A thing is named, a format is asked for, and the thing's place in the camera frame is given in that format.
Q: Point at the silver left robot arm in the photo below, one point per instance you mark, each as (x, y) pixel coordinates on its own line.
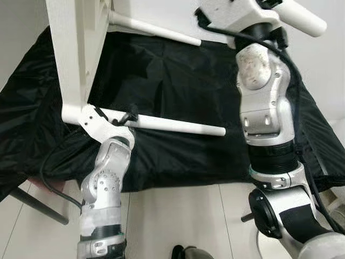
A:
(105, 189)

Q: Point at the grey right robot foot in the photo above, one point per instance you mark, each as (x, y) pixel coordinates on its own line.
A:
(191, 252)

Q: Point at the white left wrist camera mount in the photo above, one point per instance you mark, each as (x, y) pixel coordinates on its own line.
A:
(99, 127)

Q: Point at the pink padded chair seat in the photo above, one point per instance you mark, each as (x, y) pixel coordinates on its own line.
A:
(40, 182)

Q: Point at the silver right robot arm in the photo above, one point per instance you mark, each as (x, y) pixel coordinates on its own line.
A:
(264, 91)

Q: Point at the black cloth table cover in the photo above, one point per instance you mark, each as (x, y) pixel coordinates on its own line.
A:
(178, 81)

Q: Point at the black metal table leg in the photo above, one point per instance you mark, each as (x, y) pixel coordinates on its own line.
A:
(40, 206)
(247, 217)

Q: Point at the white plastic table leg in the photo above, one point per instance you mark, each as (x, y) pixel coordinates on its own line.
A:
(161, 31)
(307, 21)
(178, 125)

